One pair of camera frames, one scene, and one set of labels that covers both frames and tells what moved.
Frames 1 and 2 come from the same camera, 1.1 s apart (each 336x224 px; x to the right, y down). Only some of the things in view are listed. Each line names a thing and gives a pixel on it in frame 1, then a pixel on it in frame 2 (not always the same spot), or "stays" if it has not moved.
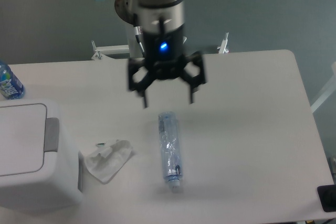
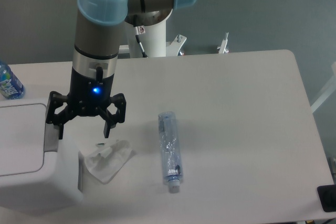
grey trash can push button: (52, 131) stays
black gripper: (164, 60) -> (87, 96)
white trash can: (41, 166) stays
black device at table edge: (327, 194) stays
